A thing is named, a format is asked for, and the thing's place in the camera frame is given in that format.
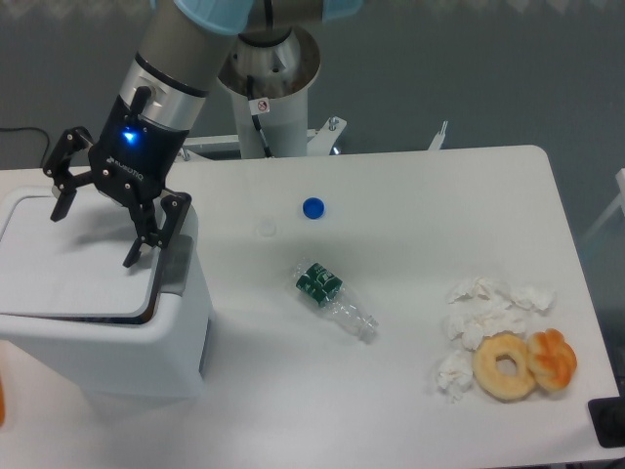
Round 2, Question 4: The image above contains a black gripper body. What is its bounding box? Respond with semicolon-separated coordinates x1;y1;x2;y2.
89;92;188;215

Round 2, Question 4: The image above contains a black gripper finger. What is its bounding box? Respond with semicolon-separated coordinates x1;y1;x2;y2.
123;190;191;268
42;126;94;222

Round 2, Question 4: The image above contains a white trash can lid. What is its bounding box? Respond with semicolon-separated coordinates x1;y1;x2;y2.
1;186;160;319

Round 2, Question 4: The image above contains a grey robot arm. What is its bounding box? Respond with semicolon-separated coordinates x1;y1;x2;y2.
42;1;362;268

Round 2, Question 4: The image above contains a white bottle cap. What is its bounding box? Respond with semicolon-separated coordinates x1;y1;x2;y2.
256;218;277;238

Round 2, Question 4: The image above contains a white trash can body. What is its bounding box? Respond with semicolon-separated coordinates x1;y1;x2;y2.
1;212;214;398

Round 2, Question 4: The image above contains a blue bottle cap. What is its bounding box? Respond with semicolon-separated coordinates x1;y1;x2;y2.
302;197;325;220

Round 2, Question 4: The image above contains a clear crushed plastic bottle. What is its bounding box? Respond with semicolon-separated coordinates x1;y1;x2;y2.
289;256;379;345

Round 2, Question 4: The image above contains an orange object at left edge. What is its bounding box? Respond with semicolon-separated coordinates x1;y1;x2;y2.
0;379;6;427

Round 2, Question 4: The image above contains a large crumpled white tissue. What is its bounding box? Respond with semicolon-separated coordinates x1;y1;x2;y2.
443;277;557;352

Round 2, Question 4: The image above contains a small crumpled white tissue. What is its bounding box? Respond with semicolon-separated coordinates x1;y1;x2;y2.
434;350;474;404

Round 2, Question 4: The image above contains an orange twisted bread roll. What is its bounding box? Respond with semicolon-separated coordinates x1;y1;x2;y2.
526;328;577;393

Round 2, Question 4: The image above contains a black device at table corner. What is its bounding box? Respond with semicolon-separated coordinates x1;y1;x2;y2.
588;397;624;448

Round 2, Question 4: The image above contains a black cable on floor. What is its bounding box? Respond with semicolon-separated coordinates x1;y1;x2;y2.
0;126;52;168

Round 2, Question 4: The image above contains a white metal base frame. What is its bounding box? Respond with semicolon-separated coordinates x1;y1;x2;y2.
177;116;448;161

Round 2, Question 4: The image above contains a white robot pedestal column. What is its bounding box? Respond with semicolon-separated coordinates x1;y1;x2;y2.
219;26;320;159

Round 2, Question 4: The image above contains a plain ring doughnut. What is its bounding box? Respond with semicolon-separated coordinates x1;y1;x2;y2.
472;333;536;402

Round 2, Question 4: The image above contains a white frame at right edge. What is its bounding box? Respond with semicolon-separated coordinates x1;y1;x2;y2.
582;168;625;243

